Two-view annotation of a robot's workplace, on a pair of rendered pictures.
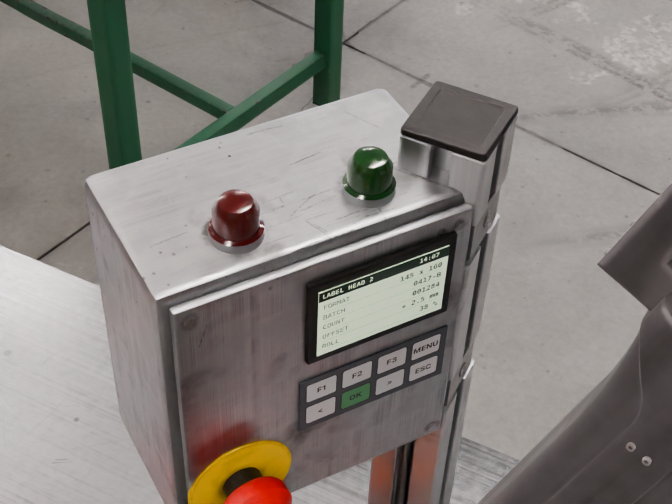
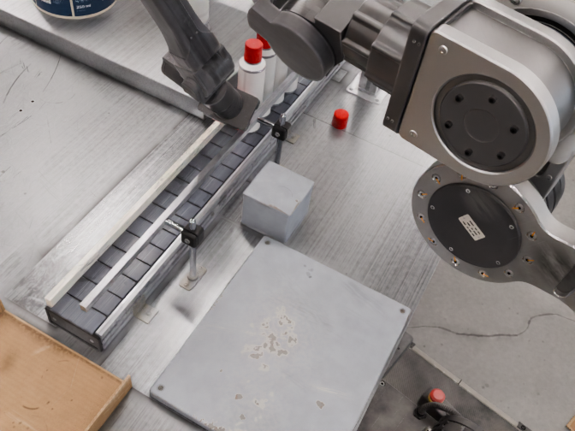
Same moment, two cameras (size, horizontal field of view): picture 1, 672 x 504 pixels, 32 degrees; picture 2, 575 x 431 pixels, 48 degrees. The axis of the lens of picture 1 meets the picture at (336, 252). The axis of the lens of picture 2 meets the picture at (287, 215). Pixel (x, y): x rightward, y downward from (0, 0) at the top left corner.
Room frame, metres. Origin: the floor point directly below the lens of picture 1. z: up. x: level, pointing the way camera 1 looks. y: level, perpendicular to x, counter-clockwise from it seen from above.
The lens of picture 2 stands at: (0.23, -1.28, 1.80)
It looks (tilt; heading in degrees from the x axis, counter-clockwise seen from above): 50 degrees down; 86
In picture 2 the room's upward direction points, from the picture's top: 10 degrees clockwise
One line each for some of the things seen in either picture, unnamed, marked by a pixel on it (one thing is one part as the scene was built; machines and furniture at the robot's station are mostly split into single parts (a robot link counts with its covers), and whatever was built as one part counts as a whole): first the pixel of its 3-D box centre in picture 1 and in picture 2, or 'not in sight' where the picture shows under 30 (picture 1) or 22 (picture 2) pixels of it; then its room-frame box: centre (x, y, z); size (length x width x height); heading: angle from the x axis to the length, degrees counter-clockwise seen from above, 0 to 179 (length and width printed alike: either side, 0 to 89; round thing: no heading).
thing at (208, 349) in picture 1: (283, 317); not in sight; (0.43, 0.03, 1.38); 0.17 x 0.10 x 0.19; 120
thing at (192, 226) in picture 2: not in sight; (181, 245); (0.11, -0.64, 0.91); 0.07 x 0.03 x 0.16; 155
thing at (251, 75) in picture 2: not in sight; (250, 86); (0.19, -0.29, 0.98); 0.05 x 0.05 x 0.20
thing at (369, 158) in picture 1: (369, 172); not in sight; (0.43, -0.01, 1.49); 0.03 x 0.03 x 0.02
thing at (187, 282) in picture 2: not in sight; (192, 275); (0.13, -0.64, 0.83); 0.06 x 0.03 x 0.01; 63
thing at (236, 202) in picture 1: (235, 216); not in sight; (0.40, 0.05, 1.49); 0.03 x 0.03 x 0.02
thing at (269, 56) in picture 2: not in sight; (262, 72); (0.21, -0.24, 0.98); 0.05 x 0.05 x 0.20
